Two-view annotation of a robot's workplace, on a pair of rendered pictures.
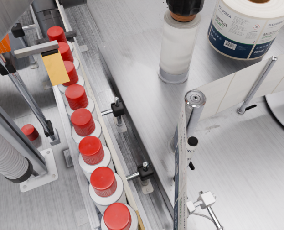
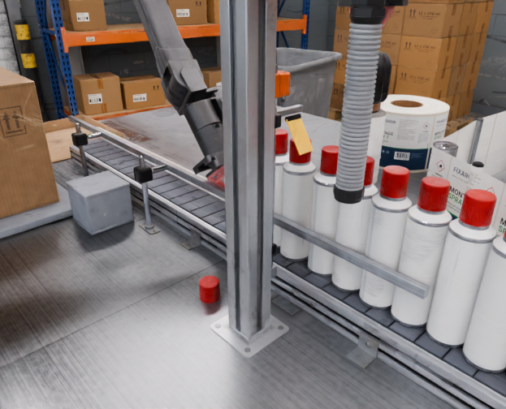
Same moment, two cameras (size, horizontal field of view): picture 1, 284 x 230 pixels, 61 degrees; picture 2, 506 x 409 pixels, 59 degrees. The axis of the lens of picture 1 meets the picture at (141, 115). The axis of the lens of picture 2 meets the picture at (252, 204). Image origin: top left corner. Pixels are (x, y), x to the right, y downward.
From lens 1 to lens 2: 0.52 m
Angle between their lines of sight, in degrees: 34
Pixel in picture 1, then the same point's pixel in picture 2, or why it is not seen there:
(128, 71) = not seen: hidden behind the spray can
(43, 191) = (279, 348)
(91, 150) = (404, 171)
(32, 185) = (257, 345)
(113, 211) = (474, 193)
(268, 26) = (437, 123)
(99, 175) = (431, 180)
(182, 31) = (374, 121)
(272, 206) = not seen: outside the picture
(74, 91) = (334, 148)
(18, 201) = (250, 368)
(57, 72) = (302, 139)
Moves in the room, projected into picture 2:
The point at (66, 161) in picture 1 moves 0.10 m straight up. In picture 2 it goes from (284, 309) to (287, 256)
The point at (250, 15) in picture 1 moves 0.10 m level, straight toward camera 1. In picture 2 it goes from (417, 114) to (426, 126)
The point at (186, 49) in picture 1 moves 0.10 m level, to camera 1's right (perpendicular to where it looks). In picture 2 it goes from (378, 145) to (419, 139)
